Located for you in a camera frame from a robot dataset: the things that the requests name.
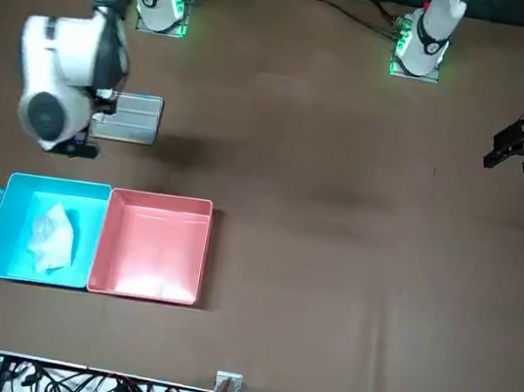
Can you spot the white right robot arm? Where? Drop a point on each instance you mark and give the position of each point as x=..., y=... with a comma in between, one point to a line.
x=65, y=58

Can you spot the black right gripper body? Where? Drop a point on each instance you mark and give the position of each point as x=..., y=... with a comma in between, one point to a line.
x=74, y=149

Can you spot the grey ridged tray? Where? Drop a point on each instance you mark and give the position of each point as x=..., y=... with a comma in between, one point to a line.
x=135, y=118

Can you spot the pink plastic box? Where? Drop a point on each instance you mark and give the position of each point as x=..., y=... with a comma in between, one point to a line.
x=155, y=249

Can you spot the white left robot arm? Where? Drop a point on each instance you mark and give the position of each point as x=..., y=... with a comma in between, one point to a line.
x=430, y=43

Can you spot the blue plastic box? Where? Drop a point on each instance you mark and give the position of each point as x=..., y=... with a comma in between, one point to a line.
x=10, y=227

